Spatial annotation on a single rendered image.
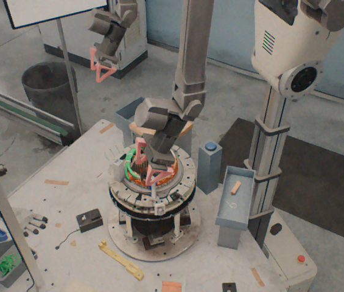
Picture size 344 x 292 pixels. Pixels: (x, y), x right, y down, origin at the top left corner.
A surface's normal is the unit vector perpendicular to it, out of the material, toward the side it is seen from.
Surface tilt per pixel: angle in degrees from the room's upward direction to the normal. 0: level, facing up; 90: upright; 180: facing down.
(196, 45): 90
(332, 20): 90
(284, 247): 0
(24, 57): 0
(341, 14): 90
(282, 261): 0
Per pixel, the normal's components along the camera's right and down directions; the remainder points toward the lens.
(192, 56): 0.32, 0.65
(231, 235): -0.26, 0.66
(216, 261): 0.00, -0.73
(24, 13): 0.52, 0.49
